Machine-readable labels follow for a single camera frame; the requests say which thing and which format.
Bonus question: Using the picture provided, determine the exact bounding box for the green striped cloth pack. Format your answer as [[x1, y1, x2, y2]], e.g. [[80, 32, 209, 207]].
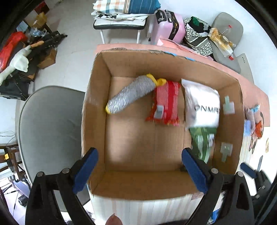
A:
[[189, 127, 216, 163]]

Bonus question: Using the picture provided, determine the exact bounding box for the grey office chair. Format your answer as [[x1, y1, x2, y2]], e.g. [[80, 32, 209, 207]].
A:
[[18, 85, 91, 212]]

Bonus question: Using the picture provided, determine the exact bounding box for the grey seat cushion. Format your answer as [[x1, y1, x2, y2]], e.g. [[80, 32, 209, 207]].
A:
[[209, 12, 243, 73]]

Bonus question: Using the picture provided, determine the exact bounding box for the pink suitcase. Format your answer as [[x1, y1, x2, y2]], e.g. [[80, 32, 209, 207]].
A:
[[150, 10, 186, 45]]

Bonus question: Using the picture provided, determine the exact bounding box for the black white patterned bag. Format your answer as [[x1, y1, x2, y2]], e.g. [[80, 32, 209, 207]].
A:
[[183, 16, 213, 57]]

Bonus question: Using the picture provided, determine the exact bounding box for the folding bed with bedding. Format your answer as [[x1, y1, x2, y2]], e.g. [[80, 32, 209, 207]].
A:
[[91, 0, 160, 44]]

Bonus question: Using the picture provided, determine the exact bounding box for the brown cardboard box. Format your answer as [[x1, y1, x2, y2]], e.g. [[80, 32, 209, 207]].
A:
[[81, 49, 245, 201]]

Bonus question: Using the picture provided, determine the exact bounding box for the red striped cloth pack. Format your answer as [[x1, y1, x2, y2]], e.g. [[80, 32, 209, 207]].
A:
[[146, 81, 180, 126]]

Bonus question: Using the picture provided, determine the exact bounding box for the lilac towel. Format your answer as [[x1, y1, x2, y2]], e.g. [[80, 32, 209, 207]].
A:
[[245, 108, 255, 129]]

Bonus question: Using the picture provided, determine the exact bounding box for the pink plush rug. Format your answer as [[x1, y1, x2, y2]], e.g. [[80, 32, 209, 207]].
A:
[[95, 42, 270, 127]]

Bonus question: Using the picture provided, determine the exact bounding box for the white plastic package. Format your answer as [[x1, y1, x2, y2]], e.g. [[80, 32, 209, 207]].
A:
[[181, 79, 220, 129]]

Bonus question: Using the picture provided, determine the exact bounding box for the orange fabric item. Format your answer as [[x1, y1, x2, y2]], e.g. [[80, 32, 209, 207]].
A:
[[254, 121, 263, 139]]

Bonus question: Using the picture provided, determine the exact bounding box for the blue wet wipes pack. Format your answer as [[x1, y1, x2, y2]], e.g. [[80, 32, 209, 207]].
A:
[[243, 120, 252, 136]]

